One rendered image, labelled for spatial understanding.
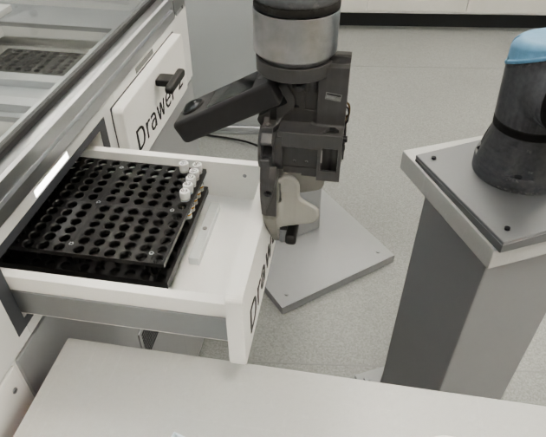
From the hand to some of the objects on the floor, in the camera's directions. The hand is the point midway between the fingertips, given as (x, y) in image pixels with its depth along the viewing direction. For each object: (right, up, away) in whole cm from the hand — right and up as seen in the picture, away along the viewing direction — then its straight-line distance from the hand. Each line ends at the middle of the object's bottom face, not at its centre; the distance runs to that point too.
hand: (272, 218), depth 61 cm
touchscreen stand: (+9, -8, +129) cm, 129 cm away
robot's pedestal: (+42, -51, +80) cm, 103 cm away
